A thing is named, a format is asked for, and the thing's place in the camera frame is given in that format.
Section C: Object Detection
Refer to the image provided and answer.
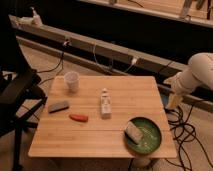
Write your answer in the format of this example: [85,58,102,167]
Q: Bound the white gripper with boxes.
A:
[166,74,186,110]

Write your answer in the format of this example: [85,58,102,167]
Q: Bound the orange carrot toy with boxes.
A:
[69,114,88,122]

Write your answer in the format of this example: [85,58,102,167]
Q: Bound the black cable left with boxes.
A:
[35,39,72,86]

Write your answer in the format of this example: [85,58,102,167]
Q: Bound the wooden table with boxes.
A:
[29,76,177,158]

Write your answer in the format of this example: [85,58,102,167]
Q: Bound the white hanging cable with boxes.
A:
[91,43,138,75]

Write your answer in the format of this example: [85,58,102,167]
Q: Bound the black floor cables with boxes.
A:
[164,99,213,171]

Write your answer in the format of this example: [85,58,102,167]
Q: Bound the white sponge on plate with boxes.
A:
[125,122,143,144]

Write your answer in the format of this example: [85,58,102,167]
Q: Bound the black chair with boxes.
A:
[0,9,47,171]

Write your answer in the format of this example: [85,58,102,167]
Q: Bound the green plate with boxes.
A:
[124,117,162,155]

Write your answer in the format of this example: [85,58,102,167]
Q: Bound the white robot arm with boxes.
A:
[164,52,213,110]

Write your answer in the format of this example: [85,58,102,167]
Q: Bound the white spray bottle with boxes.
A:
[31,7,43,27]

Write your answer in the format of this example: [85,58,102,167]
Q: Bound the white tube bottle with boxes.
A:
[101,88,111,119]

